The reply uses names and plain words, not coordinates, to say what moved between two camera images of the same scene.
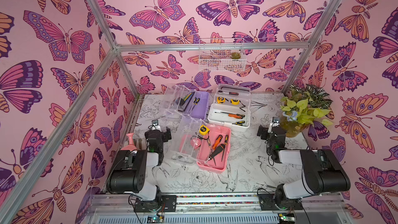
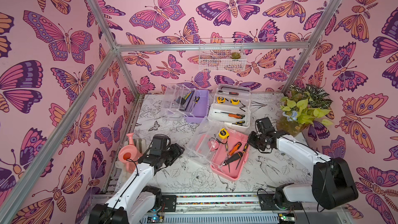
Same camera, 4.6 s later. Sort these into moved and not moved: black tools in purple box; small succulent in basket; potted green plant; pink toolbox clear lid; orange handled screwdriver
Moved: pink toolbox clear lid
Not moved: black tools in purple box; orange handled screwdriver; small succulent in basket; potted green plant
